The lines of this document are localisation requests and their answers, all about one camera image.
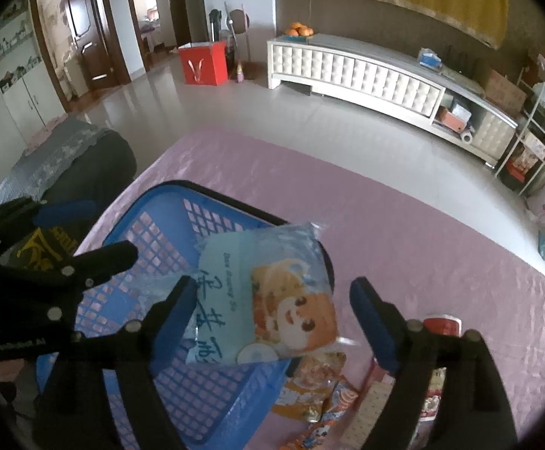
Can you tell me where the white metal rack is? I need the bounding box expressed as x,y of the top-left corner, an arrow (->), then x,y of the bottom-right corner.
495,54 -> 545,198

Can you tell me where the brown wooden door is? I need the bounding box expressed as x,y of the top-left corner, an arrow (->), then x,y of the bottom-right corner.
63,0 -> 114,92

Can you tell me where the pile of oranges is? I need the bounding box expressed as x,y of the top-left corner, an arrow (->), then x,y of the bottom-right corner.
284,22 -> 315,38

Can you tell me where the dotted cracker packet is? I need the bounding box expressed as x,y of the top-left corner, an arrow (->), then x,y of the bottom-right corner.
340,361 -> 397,450

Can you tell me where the dark upright appliance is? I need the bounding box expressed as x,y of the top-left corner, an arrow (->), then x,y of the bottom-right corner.
209,8 -> 224,43

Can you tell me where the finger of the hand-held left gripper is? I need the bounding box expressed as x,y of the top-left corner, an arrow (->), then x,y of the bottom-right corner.
0,198 -> 99,245
0,240 -> 140,338

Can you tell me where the blue tissue box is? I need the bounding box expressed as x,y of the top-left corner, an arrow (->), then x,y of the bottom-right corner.
417,48 -> 443,69

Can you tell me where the white wall cupboard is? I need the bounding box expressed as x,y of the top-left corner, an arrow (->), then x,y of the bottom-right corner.
0,0 -> 67,151

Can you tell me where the orange box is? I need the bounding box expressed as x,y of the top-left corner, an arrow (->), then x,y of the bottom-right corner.
436,108 -> 465,132

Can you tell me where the white tufted TV cabinet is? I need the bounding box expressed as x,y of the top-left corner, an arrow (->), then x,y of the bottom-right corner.
267,34 -> 519,167

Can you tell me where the blue plastic basket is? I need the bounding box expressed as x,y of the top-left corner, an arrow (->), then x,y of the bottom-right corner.
35,180 -> 336,450

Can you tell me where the red patterned snack packet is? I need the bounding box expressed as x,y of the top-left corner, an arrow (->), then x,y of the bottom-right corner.
415,315 -> 463,450

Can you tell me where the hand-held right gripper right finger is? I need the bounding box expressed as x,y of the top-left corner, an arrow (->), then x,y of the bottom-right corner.
351,276 -> 519,450

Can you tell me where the orange cartoon snack packet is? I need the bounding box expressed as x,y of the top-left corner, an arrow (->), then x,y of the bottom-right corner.
272,354 -> 348,423

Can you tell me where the small orange snack packet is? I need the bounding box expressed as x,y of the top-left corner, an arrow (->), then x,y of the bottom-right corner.
282,424 -> 343,450

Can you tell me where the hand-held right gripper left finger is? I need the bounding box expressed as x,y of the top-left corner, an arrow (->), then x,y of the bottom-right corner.
33,276 -> 199,450

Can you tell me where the brown cardboard box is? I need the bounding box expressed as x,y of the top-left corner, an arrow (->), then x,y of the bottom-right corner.
484,69 -> 527,112

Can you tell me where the pink shopping bag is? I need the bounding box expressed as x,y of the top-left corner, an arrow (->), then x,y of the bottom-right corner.
525,184 -> 545,226

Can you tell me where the light blue snack packet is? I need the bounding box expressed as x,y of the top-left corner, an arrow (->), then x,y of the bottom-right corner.
185,221 -> 362,366

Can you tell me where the broom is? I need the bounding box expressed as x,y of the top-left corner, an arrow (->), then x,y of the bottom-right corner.
224,1 -> 246,83

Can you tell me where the red cardboard box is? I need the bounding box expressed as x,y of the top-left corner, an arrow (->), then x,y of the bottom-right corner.
179,40 -> 228,86

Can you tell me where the dark chair with crown print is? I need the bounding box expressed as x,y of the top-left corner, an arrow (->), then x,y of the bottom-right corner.
0,131 -> 138,273

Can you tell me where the red gift box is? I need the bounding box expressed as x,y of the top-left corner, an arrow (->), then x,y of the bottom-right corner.
507,147 -> 540,183

